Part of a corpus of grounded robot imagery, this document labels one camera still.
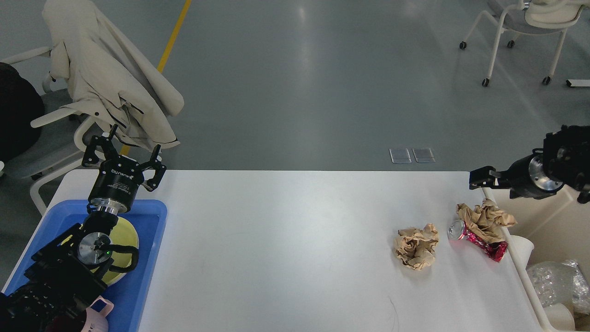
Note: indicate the crumpled brown paper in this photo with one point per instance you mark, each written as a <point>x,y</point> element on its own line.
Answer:
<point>416,247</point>
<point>486,220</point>

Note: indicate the person in dark clothes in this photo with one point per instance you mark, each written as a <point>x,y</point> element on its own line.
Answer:
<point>19,105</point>

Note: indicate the white office chair left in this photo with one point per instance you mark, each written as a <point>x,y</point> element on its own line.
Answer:
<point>60,148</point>

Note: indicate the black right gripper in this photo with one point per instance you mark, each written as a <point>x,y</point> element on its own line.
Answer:
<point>525,178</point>

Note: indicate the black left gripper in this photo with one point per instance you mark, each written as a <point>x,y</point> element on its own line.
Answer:
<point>116,184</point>

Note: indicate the white paper cup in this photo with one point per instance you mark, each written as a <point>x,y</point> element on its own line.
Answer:
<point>560,317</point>
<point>520,249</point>

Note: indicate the pale green plate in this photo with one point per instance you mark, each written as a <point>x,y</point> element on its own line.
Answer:
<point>110,278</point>

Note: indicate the blue plastic tray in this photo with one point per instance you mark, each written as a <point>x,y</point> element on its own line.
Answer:
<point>128,294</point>

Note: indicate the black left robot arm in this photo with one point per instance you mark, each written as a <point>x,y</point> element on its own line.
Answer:
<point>67,274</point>

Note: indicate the white waste bin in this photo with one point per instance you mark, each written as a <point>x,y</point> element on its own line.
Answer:
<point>558,226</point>

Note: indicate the red snack wrapper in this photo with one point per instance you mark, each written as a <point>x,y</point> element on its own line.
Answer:
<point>495,251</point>

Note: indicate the white chair background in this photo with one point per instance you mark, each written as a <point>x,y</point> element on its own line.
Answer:
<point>529,17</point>

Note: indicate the beige coat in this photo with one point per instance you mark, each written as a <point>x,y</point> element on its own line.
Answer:
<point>108,77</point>

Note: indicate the pink mug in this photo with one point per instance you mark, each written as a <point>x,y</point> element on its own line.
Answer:
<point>89,320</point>

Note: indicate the yellow plastic plate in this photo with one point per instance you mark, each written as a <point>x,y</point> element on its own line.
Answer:
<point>125,234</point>

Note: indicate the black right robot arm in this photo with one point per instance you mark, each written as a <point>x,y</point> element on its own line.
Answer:
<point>564,159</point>

